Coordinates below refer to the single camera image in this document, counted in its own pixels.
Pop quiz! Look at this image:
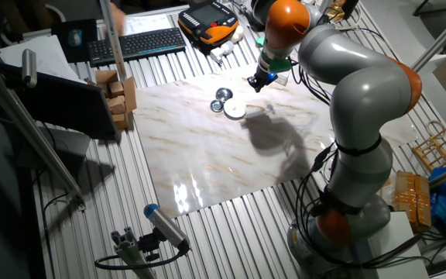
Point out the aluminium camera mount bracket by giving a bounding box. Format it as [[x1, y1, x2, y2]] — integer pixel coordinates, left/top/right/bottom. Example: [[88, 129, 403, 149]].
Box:
[[110, 226, 162, 279]]

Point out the black monitor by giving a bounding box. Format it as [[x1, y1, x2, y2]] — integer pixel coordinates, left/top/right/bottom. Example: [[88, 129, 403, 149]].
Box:
[[0, 61, 120, 142]]

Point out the silver depth camera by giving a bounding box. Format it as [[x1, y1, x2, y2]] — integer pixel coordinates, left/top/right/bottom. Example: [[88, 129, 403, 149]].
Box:
[[21, 48, 39, 89]]

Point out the white paper stack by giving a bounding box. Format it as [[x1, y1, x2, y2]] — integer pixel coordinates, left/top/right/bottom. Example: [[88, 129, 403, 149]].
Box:
[[0, 34, 87, 84]]

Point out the wooden rack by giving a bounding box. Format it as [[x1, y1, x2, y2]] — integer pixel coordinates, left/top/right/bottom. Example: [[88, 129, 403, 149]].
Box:
[[411, 120, 446, 173]]

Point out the white floral ceramic plate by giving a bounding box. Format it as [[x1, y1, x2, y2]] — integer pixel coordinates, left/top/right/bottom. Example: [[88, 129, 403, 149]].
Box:
[[222, 98, 249, 121]]

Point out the large steel bowl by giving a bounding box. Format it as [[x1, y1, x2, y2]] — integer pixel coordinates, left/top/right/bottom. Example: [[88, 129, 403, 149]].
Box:
[[214, 87, 235, 104]]

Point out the black mouse pad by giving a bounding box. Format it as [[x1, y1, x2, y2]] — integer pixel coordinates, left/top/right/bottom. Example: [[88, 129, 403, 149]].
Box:
[[51, 18, 100, 64]]

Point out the green wrist mount ring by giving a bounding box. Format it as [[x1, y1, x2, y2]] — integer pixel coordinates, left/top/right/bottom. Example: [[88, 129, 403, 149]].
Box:
[[260, 52, 293, 74]]

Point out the grey monitor base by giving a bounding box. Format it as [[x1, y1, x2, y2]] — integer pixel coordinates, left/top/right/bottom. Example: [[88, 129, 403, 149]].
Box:
[[13, 126, 92, 174]]

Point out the black filament spool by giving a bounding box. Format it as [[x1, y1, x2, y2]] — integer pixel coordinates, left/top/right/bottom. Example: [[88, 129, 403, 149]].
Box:
[[249, 0, 274, 24]]

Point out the flat cardboard piece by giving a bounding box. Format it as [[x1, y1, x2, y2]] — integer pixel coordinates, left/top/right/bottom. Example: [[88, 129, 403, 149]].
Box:
[[121, 75, 139, 114]]

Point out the computer mouse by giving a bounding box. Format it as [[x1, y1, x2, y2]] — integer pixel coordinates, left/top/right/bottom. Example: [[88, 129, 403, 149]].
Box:
[[67, 28, 84, 48]]

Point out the small cardboard box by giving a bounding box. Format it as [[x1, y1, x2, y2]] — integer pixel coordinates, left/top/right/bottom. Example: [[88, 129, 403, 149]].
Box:
[[108, 95, 127, 115], [111, 112, 130, 131], [108, 80, 126, 98], [94, 69, 119, 84]]

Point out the gold box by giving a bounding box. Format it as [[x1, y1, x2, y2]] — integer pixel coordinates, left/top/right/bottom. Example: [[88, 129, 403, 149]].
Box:
[[325, 2, 347, 23]]

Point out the silver camera with blue cap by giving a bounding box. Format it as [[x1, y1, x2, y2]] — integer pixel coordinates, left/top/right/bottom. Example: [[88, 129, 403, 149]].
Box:
[[142, 202, 191, 252]]

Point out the printed paper sheet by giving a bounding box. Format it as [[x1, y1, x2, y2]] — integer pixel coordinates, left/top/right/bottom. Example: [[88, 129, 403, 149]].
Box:
[[122, 14, 174, 39]]

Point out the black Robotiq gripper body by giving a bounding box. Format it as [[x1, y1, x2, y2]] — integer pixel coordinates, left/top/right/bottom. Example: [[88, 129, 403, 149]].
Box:
[[253, 65, 279, 87]]

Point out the black computer keyboard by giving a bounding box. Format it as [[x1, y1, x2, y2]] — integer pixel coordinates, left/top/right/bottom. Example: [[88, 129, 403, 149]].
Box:
[[87, 26, 187, 68]]

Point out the white pedestal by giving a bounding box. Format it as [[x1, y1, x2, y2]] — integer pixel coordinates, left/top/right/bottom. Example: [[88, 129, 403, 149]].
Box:
[[352, 211, 432, 279]]

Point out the marble pattern table mat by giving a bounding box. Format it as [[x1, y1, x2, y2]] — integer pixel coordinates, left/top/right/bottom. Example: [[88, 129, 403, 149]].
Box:
[[132, 57, 420, 220]]

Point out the black camera cable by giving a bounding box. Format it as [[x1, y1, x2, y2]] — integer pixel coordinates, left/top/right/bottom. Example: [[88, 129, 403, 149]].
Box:
[[94, 239, 191, 271]]

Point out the brown wrapped package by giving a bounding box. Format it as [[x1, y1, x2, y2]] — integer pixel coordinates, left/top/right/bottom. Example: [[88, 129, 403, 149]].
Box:
[[379, 170, 434, 233]]

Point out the orange black teach pendant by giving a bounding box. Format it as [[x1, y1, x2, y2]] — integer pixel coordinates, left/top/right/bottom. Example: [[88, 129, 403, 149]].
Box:
[[177, 0, 241, 50]]

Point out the person's hand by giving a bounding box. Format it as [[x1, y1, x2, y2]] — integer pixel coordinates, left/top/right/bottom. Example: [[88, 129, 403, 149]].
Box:
[[109, 2, 128, 38]]

